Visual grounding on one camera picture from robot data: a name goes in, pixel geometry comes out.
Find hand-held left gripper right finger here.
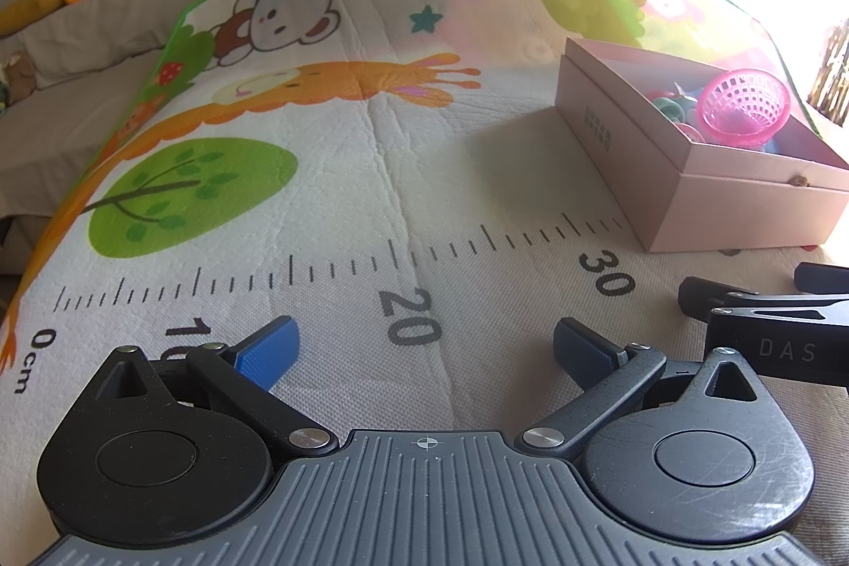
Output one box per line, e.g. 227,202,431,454
521,317,774,462

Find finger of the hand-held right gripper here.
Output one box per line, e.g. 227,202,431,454
678,276,849,396
794,262,849,295

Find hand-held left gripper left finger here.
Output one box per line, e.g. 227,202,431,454
83,315,339,457

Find pink net scoop toy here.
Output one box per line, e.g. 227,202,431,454
693,68,793,151

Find pink cardboard box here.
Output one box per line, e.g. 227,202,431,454
553,37,849,254

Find wicker basket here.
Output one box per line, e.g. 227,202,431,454
804,18,849,127

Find teal toy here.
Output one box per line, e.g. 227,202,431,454
651,87,699,124

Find printed cartoon play mat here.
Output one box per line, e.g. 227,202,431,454
0,0,849,541

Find brown plush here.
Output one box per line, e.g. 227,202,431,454
0,52,38,107

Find long yellow plush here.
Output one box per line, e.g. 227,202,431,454
0,0,68,38

